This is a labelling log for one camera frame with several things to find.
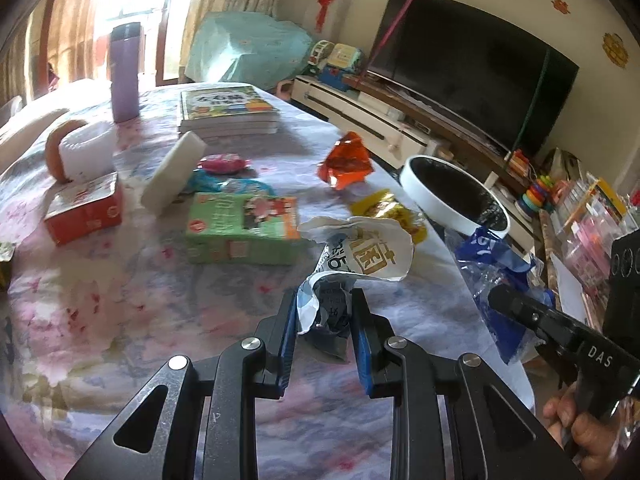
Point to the green carton box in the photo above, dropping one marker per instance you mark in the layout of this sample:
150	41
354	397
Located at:
235	230

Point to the blue toy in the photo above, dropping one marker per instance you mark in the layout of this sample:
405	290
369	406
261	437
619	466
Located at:
332	77

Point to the floral tablecloth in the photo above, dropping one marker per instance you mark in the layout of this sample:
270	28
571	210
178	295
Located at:
150	310

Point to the orange fruit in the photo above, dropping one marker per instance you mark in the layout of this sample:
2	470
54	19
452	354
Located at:
54	150

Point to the white television cabinet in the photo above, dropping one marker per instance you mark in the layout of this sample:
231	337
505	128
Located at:
340	105

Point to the black flat television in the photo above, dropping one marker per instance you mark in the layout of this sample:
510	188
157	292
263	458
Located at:
465	70

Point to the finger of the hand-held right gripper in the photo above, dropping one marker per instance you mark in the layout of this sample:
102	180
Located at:
555	360
520	307

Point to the blue plastic bag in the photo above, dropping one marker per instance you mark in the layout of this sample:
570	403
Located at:
505	330

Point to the orange foil wrapper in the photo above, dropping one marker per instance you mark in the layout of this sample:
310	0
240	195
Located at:
345	162

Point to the white toy bus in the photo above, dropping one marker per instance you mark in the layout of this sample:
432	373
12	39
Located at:
320	52

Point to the yellow snack wrapper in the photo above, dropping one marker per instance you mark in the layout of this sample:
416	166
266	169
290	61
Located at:
385	210

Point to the white foam block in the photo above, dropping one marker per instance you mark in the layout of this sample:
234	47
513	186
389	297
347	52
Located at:
170	170

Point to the yellow green toy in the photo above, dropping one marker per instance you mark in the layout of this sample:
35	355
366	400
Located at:
346	57

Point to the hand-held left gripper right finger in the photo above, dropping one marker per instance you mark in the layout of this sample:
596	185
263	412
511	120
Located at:
361	350

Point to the pink plastic stool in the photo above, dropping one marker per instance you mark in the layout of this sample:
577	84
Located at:
284	87

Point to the clear plastic storage box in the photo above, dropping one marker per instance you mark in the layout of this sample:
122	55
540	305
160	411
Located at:
590	230

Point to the wooden toy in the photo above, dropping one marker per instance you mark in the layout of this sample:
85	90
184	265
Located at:
519	162

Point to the black bin liner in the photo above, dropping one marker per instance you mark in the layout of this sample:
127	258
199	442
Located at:
450	185

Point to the brown curtain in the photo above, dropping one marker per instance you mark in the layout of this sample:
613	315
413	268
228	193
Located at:
70	25

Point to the purple thermos bottle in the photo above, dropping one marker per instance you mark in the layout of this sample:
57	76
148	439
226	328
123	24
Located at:
125	80

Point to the gold wall sticker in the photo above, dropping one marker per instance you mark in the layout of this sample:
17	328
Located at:
616	50

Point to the thin picture book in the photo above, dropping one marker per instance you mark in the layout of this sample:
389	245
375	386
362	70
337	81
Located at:
235	132
230	125

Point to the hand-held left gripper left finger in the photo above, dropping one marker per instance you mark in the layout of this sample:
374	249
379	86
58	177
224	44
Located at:
287	340

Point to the pink plastic wrapper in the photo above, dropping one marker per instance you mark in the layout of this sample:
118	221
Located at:
222	164

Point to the green stick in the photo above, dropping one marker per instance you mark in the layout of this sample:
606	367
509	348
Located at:
535	100

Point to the person's right hand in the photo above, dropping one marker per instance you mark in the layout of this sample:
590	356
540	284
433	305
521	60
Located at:
595	435

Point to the teal cloth covered furniture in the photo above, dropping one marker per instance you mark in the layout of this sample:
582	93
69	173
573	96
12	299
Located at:
250	45

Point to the pink stick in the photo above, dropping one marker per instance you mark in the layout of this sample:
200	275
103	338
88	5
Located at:
395	25

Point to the white paper wrapper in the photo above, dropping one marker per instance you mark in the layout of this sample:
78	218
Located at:
370	255

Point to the small red wall sticker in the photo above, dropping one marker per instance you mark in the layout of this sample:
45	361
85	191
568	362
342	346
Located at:
561	6

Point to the white round trash bin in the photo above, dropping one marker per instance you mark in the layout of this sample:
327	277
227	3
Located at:
425	195

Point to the red carton box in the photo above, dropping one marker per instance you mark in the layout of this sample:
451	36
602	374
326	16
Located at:
85	215

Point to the teal plastic wrapper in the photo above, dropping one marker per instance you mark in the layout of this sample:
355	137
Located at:
205	182

